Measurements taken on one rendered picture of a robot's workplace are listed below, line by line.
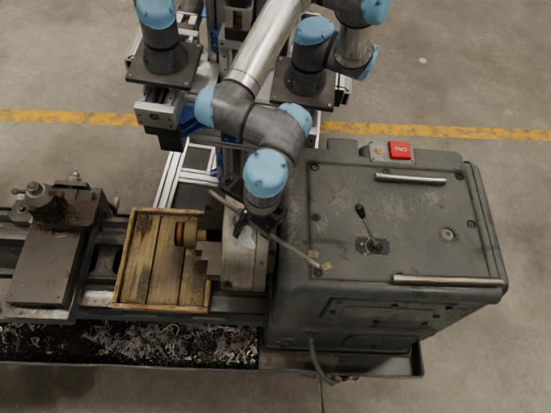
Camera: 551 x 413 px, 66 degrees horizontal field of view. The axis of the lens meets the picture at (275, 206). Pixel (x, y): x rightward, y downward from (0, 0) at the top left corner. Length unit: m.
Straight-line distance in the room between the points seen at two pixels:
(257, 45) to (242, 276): 0.60
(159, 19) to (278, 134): 0.77
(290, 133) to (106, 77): 2.63
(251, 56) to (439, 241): 0.68
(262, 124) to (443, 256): 0.63
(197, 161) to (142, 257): 1.11
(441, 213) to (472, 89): 2.48
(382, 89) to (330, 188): 2.22
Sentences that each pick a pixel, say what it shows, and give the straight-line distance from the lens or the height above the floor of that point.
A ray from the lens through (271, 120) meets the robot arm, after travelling 0.79.
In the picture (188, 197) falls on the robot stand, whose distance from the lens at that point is 2.37.
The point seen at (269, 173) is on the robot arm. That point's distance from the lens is 0.72.
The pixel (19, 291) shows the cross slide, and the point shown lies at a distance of 1.48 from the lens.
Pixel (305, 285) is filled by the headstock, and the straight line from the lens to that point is 1.05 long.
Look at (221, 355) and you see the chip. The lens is 1.69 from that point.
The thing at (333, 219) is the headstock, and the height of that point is 1.26.
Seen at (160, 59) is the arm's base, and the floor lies 1.22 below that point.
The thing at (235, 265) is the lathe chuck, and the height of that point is 1.17.
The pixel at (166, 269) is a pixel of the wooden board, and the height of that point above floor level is 0.89.
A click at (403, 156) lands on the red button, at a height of 1.27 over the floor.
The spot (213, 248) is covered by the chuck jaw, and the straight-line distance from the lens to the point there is 1.24.
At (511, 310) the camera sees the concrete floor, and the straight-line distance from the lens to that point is 2.78.
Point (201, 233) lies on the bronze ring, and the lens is 1.25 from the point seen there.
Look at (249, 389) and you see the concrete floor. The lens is 2.25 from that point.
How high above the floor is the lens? 2.23
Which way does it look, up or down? 60 degrees down
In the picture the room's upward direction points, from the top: 10 degrees clockwise
